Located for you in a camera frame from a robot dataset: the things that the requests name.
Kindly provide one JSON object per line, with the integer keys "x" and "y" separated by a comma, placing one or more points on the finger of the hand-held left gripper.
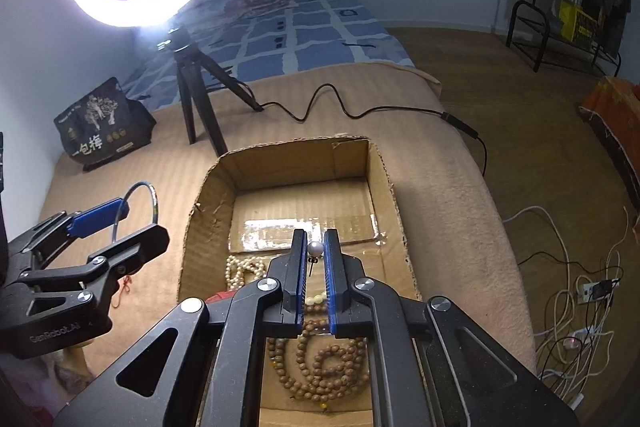
{"x": 97, "y": 217}
{"x": 135, "y": 244}

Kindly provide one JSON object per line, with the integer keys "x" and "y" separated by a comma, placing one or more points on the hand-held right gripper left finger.
{"x": 300, "y": 277}

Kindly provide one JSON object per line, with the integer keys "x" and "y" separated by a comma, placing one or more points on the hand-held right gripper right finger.
{"x": 330, "y": 277}

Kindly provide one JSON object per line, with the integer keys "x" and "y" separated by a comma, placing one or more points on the thin metal bangle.
{"x": 155, "y": 202}

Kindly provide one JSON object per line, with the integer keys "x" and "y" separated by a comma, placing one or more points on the cardboard box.
{"x": 300, "y": 167}

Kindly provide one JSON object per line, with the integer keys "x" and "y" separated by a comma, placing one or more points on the black snack bag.
{"x": 100, "y": 122}

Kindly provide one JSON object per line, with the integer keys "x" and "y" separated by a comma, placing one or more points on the black tripod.
{"x": 185, "y": 77}

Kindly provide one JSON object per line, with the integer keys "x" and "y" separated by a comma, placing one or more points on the blue patterned bedsheet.
{"x": 320, "y": 37}

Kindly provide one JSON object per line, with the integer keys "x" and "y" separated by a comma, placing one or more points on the white power strip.
{"x": 575, "y": 341}
{"x": 597, "y": 291}

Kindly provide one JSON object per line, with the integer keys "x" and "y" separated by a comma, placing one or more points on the black shoe rack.
{"x": 520, "y": 27}

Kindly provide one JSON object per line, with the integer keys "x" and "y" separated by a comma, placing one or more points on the orange cloth cover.
{"x": 615, "y": 122}

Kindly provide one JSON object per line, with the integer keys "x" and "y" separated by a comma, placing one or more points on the yellow box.
{"x": 575, "y": 22}

